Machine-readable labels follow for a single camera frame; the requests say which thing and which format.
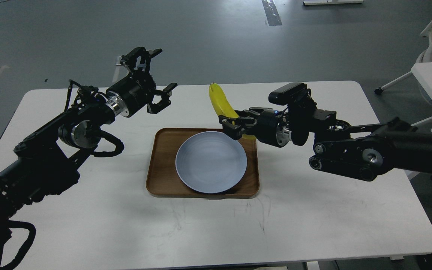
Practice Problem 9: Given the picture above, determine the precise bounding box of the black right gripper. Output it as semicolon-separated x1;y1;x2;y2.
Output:
218;107;290;147

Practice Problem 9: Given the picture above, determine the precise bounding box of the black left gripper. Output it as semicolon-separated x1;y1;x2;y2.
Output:
106;47;178;118

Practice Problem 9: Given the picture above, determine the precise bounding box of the yellow banana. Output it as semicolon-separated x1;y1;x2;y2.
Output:
209;82;257;141

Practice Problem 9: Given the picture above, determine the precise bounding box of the light blue round plate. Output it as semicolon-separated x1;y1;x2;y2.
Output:
175;130;248;194

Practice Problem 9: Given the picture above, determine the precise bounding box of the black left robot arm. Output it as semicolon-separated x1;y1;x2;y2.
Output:
0;47;177;270

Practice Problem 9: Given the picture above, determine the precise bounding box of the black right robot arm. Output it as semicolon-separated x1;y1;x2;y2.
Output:
208;82;432;182

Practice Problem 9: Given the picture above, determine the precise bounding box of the brown wooden tray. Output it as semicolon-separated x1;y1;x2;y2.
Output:
146;128;260;199

